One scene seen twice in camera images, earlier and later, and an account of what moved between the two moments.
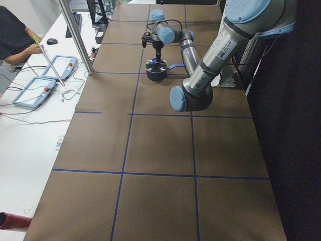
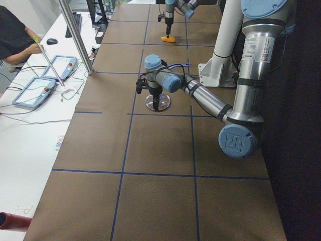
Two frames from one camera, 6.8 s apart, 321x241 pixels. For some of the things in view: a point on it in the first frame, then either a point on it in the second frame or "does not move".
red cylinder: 9,221 does not move
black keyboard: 78,18 does not move
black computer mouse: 51,41 does not move
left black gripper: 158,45 to 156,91
